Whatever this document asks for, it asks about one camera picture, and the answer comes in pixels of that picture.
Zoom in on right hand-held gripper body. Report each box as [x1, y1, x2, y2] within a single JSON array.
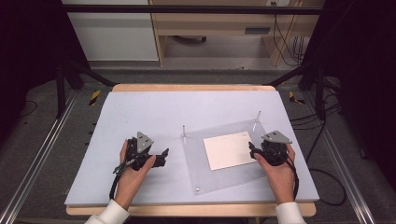
[[260, 130, 293, 166]]

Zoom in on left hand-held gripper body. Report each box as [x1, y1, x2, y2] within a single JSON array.
[[125, 131, 157, 171]]

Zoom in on picture card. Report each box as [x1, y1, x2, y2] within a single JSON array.
[[203, 131, 259, 172]]

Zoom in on clear acrylic photo frame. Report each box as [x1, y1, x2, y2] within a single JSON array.
[[181, 110, 276, 197]]

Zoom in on person's left hand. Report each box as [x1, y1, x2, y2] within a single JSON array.
[[116, 139, 157, 202]]

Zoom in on person's right hand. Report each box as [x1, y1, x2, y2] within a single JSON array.
[[254, 144, 297, 204]]

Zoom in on pale table mat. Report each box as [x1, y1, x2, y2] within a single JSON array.
[[64, 90, 320, 207]]

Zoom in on yellow clamp right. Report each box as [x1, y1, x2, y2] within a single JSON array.
[[288, 91, 306, 105]]

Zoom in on yellow clamp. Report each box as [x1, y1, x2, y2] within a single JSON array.
[[288, 91, 306, 105], [89, 90, 102, 107]]

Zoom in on black metal stand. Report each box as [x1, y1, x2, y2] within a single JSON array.
[[55, 59, 117, 119], [264, 60, 328, 121]]

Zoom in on yellow clamp left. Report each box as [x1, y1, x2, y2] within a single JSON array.
[[89, 90, 102, 107]]

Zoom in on white cabinet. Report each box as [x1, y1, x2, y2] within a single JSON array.
[[61, 0, 160, 63]]

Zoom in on black curtain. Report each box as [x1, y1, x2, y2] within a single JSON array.
[[306, 0, 396, 190], [0, 0, 92, 144]]

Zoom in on light wooden desk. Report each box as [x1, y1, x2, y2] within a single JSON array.
[[148, 0, 327, 67]]

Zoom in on black horizontal bar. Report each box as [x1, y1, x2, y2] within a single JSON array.
[[61, 4, 325, 16]]

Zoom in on right hand-held gripper cable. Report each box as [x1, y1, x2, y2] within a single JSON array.
[[281, 148, 301, 201]]

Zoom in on hand-held gripper cable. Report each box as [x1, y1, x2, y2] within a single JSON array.
[[108, 158, 138, 201], [281, 148, 301, 201]]

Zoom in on left hand-held gripper cable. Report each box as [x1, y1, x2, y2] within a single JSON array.
[[108, 158, 138, 201]]

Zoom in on aluminium floor rail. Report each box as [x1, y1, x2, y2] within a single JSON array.
[[302, 90, 376, 224], [0, 89, 79, 224]]

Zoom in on hanging black cables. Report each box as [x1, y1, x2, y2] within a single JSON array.
[[271, 1, 310, 67]]

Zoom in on thin black floor cable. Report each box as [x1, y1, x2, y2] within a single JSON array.
[[19, 100, 38, 119]]

